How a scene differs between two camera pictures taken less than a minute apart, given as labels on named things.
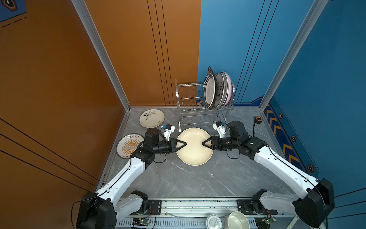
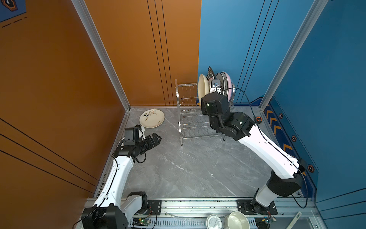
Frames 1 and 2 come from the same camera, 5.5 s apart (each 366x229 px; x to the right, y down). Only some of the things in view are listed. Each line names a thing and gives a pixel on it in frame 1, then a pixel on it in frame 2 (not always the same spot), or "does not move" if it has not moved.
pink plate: (229, 89) does not move
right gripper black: (213, 139) → (204, 107)
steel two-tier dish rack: (192, 111) does not move
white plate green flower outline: (226, 88) does not move
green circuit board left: (140, 221) does not move
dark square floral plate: (210, 73) does not move
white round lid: (213, 222) does not move
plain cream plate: (194, 153) → (203, 87)
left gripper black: (172, 145) → (150, 144)
